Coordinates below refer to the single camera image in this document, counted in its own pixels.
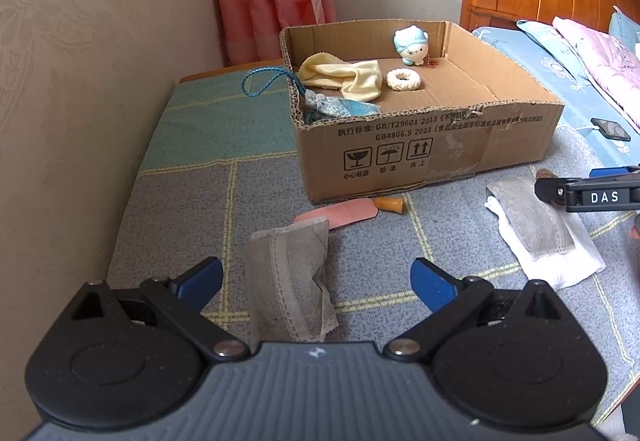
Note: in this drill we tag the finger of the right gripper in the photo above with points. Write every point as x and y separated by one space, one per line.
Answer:
590 195
613 171

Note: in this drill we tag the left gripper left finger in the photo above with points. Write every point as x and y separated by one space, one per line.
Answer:
125 357

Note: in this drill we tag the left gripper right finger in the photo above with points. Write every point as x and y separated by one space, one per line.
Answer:
511 357

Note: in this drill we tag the grey sachet bag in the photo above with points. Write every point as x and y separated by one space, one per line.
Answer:
537 225
287 293

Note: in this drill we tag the white cloth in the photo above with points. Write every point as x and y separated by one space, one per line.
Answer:
559 269

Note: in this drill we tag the pink silicone piece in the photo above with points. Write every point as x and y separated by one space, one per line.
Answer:
342 214

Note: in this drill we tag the black smartphone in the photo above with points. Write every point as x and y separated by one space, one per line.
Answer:
611 130

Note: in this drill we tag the pink floral quilt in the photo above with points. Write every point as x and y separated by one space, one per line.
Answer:
610 64

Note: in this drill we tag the blue pillow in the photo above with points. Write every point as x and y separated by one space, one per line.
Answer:
624 28

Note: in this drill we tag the blue floral pillowcase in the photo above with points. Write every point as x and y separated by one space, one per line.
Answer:
547 46

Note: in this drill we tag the brown cardboard box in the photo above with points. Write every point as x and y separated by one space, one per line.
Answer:
476 110

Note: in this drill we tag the small orange cone object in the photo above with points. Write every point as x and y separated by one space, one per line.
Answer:
389 204

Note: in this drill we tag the grey green checked blanket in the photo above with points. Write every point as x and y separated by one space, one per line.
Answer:
222 165

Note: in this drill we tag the cream knitted hair scrunchie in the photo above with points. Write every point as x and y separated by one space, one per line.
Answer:
403 79

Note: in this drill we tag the blue white plush toy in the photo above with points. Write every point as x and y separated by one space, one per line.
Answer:
411 43

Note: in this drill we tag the yellow folded cloth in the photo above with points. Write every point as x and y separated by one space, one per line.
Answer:
358 81

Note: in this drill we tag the blue embroidered sachet pouch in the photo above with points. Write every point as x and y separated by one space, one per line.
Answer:
321 107

